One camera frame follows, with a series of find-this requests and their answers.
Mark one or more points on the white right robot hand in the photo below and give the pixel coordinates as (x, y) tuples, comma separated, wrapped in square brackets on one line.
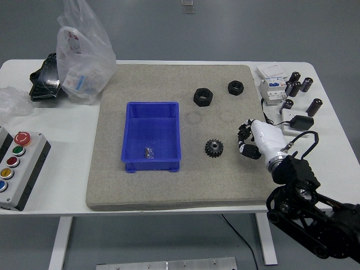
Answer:
[(267, 137)]

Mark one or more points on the black bevel gear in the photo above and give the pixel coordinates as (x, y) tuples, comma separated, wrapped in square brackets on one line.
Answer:
[(210, 152)]

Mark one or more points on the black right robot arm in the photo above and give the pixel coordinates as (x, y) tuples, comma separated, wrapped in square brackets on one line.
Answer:
[(295, 174)]

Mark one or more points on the small black hex nut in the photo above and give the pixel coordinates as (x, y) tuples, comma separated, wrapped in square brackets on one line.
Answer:
[(232, 90)]

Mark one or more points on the large black hex nut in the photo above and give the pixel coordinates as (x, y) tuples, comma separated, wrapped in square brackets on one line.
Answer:
[(198, 99)]

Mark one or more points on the white box with blue print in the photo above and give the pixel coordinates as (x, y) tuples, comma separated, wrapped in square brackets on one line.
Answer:
[(73, 81)]

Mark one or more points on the grey push-button control box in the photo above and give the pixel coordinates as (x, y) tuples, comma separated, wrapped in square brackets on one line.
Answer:
[(31, 168)]

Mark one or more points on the black cylindrical capacitor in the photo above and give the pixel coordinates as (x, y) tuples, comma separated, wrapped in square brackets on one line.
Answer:
[(307, 84), (287, 106), (288, 88), (296, 90), (314, 107), (295, 77)]

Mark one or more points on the black power adapter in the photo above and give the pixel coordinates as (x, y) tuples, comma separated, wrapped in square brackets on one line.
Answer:
[(302, 123)]

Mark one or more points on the white circuit breaker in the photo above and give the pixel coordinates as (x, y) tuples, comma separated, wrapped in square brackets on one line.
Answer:
[(271, 92)]

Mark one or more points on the white paper leaflet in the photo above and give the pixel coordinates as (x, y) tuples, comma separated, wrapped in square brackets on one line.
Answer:
[(271, 70)]

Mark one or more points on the white table leg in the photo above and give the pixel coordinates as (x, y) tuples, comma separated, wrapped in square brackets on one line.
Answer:
[(267, 239), (60, 242)]

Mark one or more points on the grey-brown felt mat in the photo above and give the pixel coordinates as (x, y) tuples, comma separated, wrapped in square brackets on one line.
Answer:
[(168, 191)]

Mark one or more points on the small metal screws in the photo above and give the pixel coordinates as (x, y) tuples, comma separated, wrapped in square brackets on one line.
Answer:
[(149, 153)]

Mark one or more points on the blue plastic bin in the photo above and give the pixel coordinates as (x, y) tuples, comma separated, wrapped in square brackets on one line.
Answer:
[(135, 132)]

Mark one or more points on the clear floor fixture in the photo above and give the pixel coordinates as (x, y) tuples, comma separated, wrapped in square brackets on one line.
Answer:
[(188, 7)]

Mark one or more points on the translucent white plastic bag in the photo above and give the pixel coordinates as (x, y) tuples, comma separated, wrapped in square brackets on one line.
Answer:
[(84, 50)]

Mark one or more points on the black part in clear wrap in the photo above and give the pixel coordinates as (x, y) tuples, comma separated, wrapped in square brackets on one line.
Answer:
[(45, 81)]

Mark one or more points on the crumpled clear plastic film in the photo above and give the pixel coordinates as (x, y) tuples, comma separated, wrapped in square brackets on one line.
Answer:
[(12, 102)]

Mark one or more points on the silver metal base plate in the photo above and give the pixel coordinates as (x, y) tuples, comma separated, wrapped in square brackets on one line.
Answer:
[(168, 265)]

